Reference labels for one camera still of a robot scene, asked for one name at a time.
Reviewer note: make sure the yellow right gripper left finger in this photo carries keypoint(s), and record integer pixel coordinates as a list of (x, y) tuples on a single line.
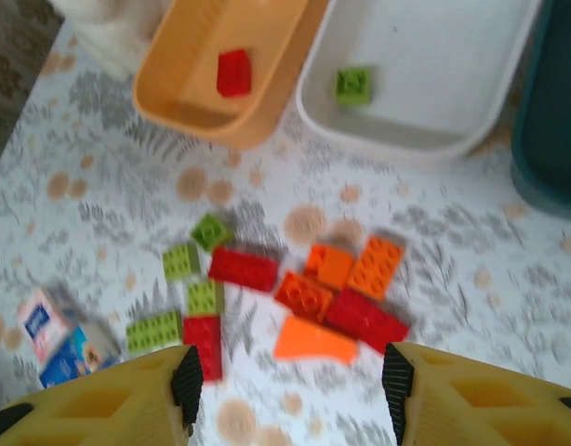
[(90, 409)]

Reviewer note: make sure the blue tissue pack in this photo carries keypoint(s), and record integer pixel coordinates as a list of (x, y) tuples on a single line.
[(74, 360)]

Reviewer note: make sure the pink tissue pack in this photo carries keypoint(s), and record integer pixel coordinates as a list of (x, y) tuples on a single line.
[(41, 325)]

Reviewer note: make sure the orange two-by-four lego brick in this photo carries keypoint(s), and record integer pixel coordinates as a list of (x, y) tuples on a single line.
[(376, 267)]

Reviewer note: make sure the white plastic container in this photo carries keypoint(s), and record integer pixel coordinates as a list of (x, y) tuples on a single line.
[(429, 69)]

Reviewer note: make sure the green two-by-two lego brick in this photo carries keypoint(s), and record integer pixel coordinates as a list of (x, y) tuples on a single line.
[(203, 298), (211, 231), (354, 86), (180, 262)]

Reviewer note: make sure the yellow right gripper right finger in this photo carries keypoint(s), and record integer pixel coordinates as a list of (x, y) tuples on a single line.
[(490, 404)]

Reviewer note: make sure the dark orange lego brick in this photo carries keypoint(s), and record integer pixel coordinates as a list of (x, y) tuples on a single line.
[(303, 295)]

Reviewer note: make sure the red two-by-four lego brick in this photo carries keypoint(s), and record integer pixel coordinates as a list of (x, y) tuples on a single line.
[(367, 320), (243, 268)]

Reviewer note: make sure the orange flat sloped lego piece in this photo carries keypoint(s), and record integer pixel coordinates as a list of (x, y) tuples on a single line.
[(313, 346)]

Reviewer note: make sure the green two-by-four lego brick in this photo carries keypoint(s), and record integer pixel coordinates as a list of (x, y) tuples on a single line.
[(154, 331)]

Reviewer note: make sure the orange sloped lego brick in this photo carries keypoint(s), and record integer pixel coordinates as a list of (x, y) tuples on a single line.
[(331, 266)]

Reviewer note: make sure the orange plastic container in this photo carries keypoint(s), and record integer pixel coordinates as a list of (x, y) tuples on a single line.
[(197, 56)]

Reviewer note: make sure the teal plastic container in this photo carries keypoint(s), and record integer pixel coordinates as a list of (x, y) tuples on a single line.
[(550, 93)]

